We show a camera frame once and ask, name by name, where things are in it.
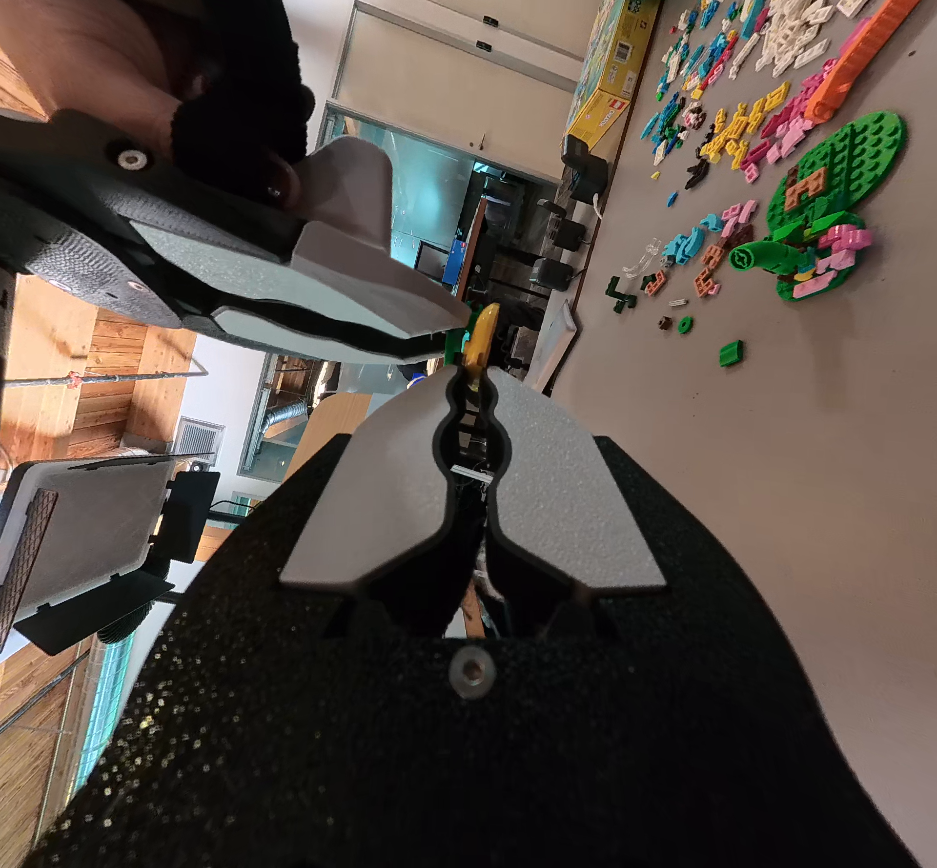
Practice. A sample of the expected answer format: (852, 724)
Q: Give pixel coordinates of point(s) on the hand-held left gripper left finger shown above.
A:
(380, 487)

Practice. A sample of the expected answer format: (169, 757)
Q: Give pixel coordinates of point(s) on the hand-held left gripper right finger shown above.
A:
(564, 494)

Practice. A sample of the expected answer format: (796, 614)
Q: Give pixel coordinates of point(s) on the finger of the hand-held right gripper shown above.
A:
(366, 275)
(329, 349)

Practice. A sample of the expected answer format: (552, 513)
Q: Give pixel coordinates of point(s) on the green clip plate brick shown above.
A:
(455, 344)

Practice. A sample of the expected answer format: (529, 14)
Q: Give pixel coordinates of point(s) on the yellow round disc brick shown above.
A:
(483, 341)

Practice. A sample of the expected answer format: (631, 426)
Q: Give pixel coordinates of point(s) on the green smooth tile brick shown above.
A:
(732, 354)

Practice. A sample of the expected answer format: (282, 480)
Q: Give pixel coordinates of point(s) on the person's right hand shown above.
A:
(88, 48)

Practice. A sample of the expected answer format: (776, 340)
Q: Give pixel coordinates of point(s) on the wooden book stand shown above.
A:
(329, 421)

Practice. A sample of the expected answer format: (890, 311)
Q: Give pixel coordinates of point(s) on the blue flat box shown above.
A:
(459, 260)

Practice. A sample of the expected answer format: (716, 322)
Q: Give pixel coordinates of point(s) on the grey plastic pouch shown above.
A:
(558, 341)

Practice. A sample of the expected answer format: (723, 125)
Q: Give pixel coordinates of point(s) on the vent grille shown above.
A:
(199, 436)

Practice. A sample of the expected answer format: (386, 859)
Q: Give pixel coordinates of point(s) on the black battery charger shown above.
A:
(560, 227)
(585, 169)
(550, 273)

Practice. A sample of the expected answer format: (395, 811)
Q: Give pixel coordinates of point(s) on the dark green brick cluster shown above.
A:
(621, 293)

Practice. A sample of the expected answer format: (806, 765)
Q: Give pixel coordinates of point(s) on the clear curved pieces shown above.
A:
(640, 260)

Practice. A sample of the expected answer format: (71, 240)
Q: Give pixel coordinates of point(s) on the white cabinet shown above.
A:
(454, 40)

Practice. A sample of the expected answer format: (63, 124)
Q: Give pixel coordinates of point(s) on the light blue bricks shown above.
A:
(684, 245)

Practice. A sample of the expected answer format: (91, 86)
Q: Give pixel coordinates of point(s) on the studio light on stand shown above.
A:
(80, 524)

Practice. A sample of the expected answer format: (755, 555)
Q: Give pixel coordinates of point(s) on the yellow cardboard box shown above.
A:
(615, 62)

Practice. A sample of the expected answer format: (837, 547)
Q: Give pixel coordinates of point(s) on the green plant brick model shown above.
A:
(849, 158)

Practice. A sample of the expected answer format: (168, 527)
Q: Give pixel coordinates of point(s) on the pile of assorted colourful bricks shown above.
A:
(798, 11)

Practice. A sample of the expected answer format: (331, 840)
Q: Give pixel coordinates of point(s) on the orange brick separator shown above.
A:
(871, 40)

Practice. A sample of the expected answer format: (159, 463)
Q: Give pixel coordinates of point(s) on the silver duct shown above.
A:
(285, 418)

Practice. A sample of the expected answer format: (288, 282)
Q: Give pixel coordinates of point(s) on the tan bracket brick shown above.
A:
(714, 254)
(655, 282)
(706, 282)

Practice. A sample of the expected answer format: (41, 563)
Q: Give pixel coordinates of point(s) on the pink bracket bricks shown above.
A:
(738, 216)

